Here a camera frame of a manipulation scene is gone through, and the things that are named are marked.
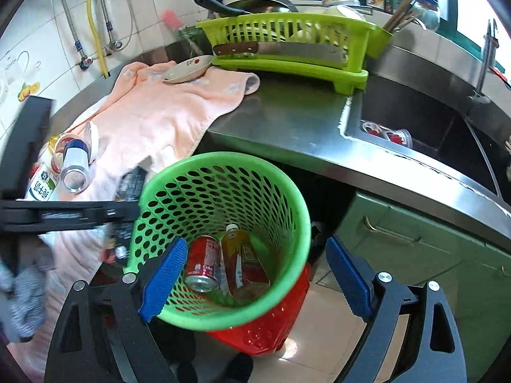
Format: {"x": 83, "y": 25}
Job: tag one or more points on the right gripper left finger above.
{"x": 80, "y": 351}

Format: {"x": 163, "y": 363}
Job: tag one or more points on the black frying pan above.
{"x": 245, "y": 7}

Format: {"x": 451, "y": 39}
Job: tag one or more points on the green cabinet door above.
{"x": 416, "y": 248}

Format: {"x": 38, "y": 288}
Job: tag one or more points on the white blue milk carton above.
{"x": 42, "y": 184}

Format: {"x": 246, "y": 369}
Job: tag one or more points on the steel sink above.
{"x": 401, "y": 119}

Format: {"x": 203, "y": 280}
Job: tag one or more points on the red cola can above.
{"x": 201, "y": 274}

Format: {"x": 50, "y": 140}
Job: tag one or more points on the red plastic stool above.
{"x": 267, "y": 334}

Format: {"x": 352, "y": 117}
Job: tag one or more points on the pink towel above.
{"x": 142, "y": 117}

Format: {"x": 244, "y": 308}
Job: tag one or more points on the kitchen cleaver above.
{"x": 310, "y": 53}

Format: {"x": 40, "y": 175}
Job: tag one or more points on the tea bottle with white cap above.
{"x": 244, "y": 273}

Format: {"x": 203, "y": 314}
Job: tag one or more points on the silver blue can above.
{"x": 75, "y": 173}

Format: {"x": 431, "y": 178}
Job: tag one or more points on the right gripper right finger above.
{"x": 431, "y": 350}

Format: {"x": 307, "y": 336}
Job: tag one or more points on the lime green dish rack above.
{"x": 359, "y": 38}

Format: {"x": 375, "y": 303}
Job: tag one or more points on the white floral plate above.
{"x": 188, "y": 70}

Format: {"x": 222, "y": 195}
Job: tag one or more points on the faucet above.
{"x": 491, "y": 44}

